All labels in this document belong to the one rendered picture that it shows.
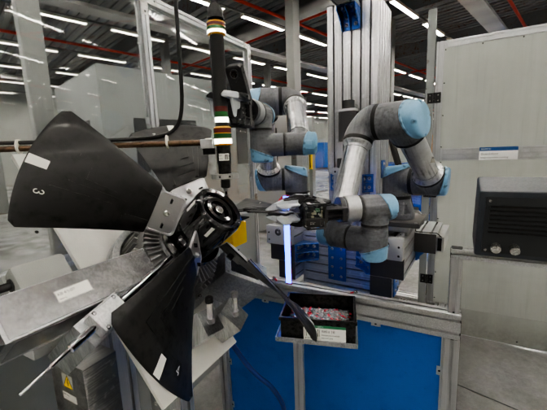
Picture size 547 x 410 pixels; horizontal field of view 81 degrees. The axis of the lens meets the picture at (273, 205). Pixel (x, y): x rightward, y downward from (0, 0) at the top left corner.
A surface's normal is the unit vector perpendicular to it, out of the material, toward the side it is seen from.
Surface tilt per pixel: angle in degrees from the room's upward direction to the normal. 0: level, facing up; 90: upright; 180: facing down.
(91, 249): 50
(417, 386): 90
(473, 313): 90
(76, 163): 78
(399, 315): 90
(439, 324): 90
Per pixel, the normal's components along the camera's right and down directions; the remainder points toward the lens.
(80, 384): -0.47, 0.16
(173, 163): -0.01, -0.56
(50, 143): 0.62, -0.19
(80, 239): 0.65, -0.60
